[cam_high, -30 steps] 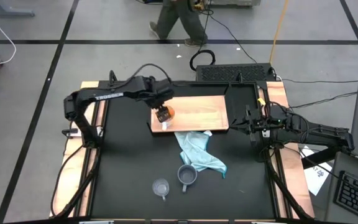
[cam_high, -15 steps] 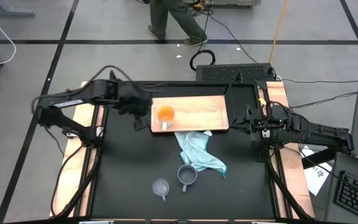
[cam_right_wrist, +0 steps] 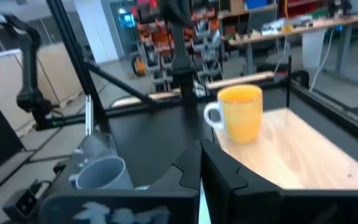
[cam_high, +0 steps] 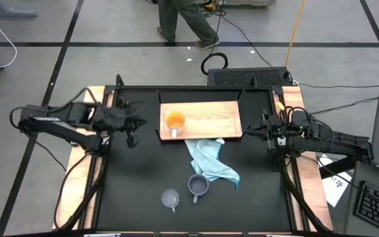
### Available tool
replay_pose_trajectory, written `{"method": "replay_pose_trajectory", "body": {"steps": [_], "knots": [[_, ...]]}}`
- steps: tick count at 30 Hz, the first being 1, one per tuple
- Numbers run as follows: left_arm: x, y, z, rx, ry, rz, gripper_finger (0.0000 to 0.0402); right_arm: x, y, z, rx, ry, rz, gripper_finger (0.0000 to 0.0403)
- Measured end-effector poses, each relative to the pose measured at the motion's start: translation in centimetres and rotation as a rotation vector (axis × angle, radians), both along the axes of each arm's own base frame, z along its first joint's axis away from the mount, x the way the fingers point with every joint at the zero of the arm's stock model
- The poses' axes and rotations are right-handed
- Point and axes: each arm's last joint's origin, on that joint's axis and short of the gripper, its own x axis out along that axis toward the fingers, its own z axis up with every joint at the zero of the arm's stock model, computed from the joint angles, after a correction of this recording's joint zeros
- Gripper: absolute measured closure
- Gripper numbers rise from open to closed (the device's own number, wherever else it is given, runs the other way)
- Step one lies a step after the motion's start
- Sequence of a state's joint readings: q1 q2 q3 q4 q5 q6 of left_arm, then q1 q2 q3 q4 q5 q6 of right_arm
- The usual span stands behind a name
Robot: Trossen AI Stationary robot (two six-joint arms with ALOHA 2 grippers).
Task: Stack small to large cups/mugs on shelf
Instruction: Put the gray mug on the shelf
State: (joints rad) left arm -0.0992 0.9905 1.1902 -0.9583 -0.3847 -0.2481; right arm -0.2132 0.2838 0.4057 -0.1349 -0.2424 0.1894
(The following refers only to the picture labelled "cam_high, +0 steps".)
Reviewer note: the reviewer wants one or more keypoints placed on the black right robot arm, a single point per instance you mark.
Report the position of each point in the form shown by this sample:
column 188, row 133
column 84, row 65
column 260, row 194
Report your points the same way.
column 334, row 140

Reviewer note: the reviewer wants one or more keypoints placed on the yellow and white mug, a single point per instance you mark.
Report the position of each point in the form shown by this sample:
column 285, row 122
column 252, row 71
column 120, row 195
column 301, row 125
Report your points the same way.
column 175, row 121

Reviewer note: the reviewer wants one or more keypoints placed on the grey desk foot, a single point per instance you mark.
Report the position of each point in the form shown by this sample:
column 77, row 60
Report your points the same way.
column 8, row 13

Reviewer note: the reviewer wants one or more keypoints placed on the light blue cloth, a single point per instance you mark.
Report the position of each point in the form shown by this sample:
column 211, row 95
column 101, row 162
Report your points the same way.
column 209, row 161

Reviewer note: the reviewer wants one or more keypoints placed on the grey mug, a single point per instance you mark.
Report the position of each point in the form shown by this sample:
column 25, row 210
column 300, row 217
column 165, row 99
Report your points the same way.
column 198, row 186

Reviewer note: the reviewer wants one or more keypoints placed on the white paper sheet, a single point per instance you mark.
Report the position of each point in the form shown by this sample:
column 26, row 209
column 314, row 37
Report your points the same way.
column 336, row 187

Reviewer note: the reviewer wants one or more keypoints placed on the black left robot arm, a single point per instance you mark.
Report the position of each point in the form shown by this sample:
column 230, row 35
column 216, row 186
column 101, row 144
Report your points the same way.
column 58, row 126

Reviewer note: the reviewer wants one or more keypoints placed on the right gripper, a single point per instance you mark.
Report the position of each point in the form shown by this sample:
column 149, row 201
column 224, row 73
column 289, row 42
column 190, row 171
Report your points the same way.
column 280, row 130

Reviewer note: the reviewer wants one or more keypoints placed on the person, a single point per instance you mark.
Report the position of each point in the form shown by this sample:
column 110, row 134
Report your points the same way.
column 179, row 19

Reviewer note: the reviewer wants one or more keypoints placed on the wooden table side board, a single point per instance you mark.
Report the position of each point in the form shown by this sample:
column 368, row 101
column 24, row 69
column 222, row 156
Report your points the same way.
column 311, row 184
column 76, row 184

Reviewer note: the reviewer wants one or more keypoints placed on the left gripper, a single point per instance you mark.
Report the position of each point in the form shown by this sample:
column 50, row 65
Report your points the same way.
column 117, row 118

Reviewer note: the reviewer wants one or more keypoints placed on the black keyboard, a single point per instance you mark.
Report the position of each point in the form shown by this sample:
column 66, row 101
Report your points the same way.
column 378, row 207

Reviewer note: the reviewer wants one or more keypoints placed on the wooden shelf with black frame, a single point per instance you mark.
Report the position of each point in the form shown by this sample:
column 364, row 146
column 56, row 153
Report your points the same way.
column 209, row 120

